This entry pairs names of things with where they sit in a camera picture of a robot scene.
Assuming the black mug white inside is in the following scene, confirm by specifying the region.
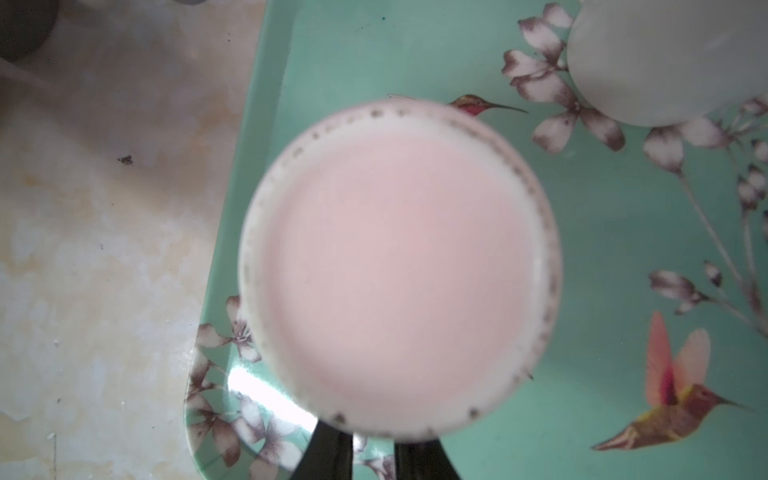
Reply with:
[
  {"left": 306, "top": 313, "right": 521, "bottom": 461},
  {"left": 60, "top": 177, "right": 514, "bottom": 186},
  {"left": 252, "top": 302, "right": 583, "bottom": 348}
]
[{"left": 1, "top": 0, "right": 61, "bottom": 61}]

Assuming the white teapot shaped mug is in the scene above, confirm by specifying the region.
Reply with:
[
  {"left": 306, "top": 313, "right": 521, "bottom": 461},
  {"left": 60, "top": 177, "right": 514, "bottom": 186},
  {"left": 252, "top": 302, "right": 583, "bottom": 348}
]
[{"left": 567, "top": 0, "right": 767, "bottom": 127}]

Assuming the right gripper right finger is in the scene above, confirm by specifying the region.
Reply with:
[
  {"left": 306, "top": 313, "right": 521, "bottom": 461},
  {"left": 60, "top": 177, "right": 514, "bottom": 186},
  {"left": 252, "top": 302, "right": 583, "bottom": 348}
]
[{"left": 394, "top": 439, "right": 460, "bottom": 480}]

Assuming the pale pink mug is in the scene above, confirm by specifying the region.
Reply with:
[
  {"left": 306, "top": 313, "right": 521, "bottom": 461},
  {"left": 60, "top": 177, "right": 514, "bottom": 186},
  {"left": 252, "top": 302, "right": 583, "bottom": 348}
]
[{"left": 237, "top": 99, "right": 563, "bottom": 442}]

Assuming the green floral tray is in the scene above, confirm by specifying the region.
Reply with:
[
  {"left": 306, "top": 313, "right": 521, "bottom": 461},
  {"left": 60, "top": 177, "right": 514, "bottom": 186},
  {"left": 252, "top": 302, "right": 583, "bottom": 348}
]
[{"left": 185, "top": 1, "right": 767, "bottom": 479}]

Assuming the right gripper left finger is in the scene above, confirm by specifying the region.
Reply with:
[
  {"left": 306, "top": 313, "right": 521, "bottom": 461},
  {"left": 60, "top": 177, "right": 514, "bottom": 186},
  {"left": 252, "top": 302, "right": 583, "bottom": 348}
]
[{"left": 290, "top": 420, "right": 354, "bottom": 480}]

